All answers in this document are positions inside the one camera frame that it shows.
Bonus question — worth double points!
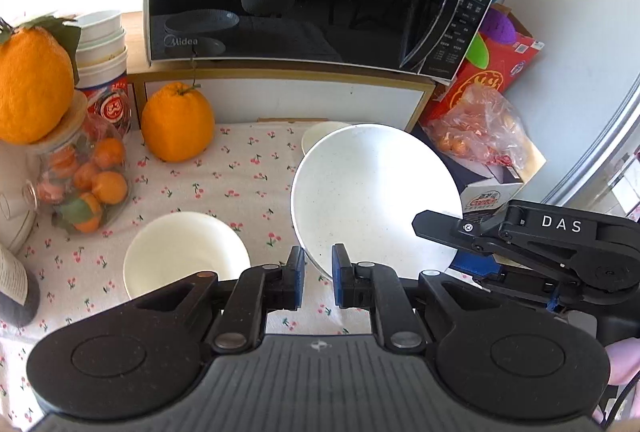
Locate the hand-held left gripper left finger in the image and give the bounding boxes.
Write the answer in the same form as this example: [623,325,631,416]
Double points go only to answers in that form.
[132,245,307,355]

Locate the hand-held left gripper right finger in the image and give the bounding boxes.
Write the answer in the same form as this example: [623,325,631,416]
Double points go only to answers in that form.
[331,242,482,354]

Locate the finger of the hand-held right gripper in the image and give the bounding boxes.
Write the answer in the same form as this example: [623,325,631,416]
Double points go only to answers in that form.
[448,256,577,311]
[411,199,602,263]

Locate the white speckled bowl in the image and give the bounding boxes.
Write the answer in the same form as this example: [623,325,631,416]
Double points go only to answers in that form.
[290,123,464,284]

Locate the large cream bowl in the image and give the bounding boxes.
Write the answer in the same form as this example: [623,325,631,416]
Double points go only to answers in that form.
[122,211,252,302]

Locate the small cream bowl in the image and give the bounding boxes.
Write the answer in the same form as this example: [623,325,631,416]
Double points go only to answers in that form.
[301,121,352,159]

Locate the person's right forearm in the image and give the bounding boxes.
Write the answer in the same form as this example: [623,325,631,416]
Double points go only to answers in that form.
[606,341,640,388]

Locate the dark and white carton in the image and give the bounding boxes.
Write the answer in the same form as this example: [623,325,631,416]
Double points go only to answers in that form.
[446,147,549,274]

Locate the grey refrigerator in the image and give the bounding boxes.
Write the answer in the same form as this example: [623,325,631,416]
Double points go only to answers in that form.
[544,85,640,225]

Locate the plastic bag of small oranges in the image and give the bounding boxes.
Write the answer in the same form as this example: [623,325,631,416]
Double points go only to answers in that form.
[419,84,532,171]

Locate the cherry print tablecloth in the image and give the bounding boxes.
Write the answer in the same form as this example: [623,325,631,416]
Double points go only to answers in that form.
[0,121,353,419]

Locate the red gift box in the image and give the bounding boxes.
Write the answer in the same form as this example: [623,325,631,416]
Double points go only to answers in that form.
[419,4,547,125]

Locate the large orange with stem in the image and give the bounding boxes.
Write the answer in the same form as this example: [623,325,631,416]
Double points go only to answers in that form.
[140,81,216,163]

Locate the glass jar of small oranges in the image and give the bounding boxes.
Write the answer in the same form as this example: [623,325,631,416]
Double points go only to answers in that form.
[24,90,134,236]

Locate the clear jar with dark contents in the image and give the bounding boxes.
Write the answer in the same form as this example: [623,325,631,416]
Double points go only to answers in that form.
[0,241,42,329]

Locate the white air fryer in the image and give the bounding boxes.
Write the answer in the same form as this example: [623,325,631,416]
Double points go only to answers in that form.
[0,152,40,255]

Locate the stack of paper cups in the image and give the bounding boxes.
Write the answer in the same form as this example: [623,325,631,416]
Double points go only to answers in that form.
[74,9,130,134]

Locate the large orange with leaves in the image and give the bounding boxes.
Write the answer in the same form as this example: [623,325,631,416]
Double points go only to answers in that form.
[0,15,84,146]

